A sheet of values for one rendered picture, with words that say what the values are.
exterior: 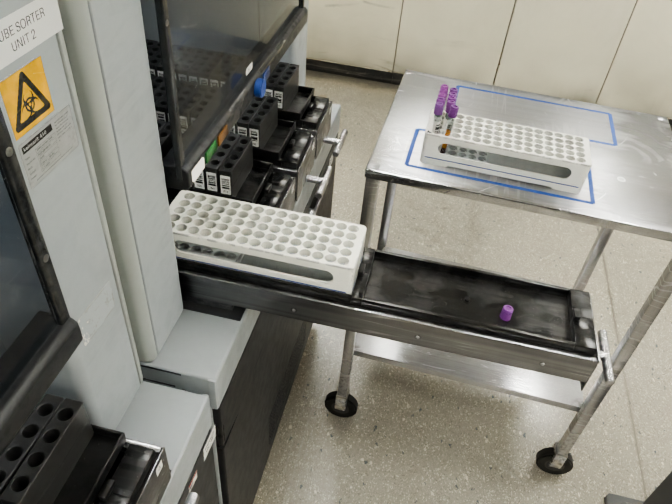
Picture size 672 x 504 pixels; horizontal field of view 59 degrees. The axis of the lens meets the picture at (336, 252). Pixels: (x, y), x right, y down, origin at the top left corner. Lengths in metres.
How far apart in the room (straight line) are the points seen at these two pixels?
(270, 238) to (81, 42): 0.41
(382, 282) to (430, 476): 0.84
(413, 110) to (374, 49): 1.91
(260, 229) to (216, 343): 0.18
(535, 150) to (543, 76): 2.09
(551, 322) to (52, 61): 0.71
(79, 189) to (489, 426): 1.39
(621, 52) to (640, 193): 2.03
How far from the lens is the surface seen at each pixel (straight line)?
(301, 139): 1.18
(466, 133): 1.15
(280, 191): 1.04
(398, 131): 1.23
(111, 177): 0.67
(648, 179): 1.29
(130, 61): 0.67
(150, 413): 0.85
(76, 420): 0.69
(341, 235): 0.89
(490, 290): 0.94
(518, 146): 1.14
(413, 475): 1.65
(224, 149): 1.03
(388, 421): 1.71
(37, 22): 0.54
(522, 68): 3.20
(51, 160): 0.57
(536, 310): 0.93
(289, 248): 0.85
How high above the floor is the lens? 1.43
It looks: 42 degrees down
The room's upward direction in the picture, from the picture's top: 6 degrees clockwise
